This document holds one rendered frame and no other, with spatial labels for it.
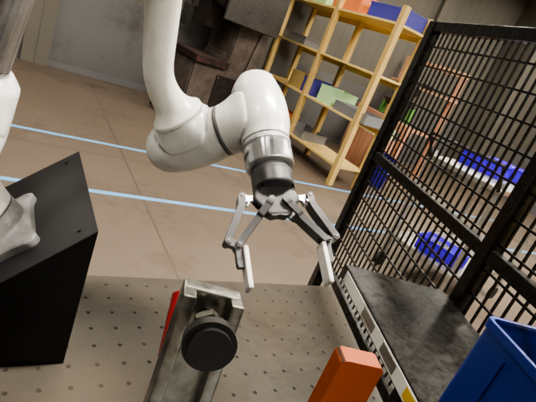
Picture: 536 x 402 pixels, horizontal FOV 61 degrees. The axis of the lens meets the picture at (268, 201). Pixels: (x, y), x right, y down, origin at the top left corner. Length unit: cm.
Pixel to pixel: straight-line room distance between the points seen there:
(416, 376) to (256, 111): 50
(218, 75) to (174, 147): 516
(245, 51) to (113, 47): 175
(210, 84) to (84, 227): 528
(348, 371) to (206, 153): 63
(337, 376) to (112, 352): 73
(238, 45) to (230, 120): 526
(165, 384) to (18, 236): 61
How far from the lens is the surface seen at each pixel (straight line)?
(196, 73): 587
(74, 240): 79
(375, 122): 543
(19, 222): 89
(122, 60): 667
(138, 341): 102
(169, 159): 89
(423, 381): 67
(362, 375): 31
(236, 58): 612
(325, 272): 76
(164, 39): 81
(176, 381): 30
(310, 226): 77
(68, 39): 656
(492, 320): 59
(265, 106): 83
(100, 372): 94
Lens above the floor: 136
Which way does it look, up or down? 19 degrees down
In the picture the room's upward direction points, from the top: 22 degrees clockwise
